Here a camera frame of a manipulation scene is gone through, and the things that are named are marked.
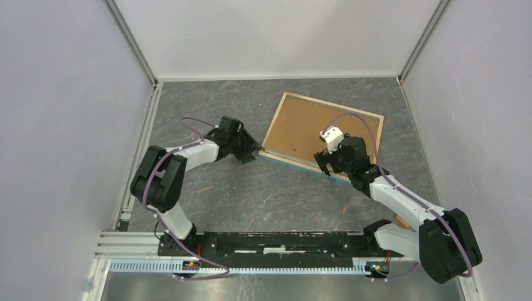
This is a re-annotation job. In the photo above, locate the right corner aluminium profile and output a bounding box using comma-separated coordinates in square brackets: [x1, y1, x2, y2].
[397, 0, 452, 86]

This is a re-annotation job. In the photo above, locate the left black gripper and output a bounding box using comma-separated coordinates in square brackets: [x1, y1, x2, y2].
[228, 127, 264, 165]

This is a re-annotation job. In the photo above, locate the wooden picture frame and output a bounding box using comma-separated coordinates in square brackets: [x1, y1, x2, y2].
[260, 92, 385, 175]

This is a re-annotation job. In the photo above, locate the brown cardboard backing board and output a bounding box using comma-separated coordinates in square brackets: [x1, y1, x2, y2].
[262, 92, 385, 169]

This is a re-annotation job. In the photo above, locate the corner aluminium profile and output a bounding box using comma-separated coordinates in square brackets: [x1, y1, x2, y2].
[397, 0, 452, 86]
[103, 0, 158, 87]

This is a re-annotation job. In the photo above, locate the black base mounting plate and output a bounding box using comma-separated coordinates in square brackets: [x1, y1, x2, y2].
[157, 231, 405, 269]

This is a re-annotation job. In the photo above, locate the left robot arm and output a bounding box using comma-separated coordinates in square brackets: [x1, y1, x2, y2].
[130, 115, 263, 256]

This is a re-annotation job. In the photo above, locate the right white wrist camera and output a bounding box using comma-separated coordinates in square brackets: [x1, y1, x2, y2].
[320, 126, 344, 154]

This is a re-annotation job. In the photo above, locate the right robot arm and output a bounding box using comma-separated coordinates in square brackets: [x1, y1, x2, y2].
[314, 134, 482, 283]

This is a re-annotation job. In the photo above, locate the toothed cable duct strip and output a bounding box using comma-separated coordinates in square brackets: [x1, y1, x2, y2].
[109, 259, 371, 276]

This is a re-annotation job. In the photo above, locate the aluminium rail frame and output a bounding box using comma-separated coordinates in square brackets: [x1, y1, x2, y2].
[83, 232, 481, 300]

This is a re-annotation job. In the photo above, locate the left corner aluminium profile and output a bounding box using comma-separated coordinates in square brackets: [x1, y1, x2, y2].
[103, 0, 158, 87]

